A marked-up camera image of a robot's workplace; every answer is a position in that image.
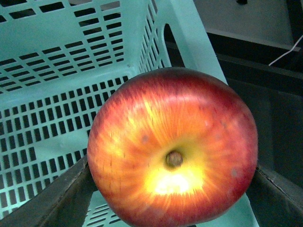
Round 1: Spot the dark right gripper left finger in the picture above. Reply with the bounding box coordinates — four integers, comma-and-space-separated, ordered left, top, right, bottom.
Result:
0, 156, 95, 227

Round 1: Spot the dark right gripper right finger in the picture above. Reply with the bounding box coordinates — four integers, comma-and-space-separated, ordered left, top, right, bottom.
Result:
247, 165, 303, 227

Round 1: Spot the red yellow apple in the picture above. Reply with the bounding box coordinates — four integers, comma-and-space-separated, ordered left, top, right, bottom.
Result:
87, 68, 258, 227

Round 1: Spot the light blue plastic basket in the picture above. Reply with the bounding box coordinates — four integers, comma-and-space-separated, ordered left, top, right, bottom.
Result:
0, 0, 258, 227

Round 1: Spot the white thin cable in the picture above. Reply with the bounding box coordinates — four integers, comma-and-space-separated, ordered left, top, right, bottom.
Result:
268, 34, 303, 66

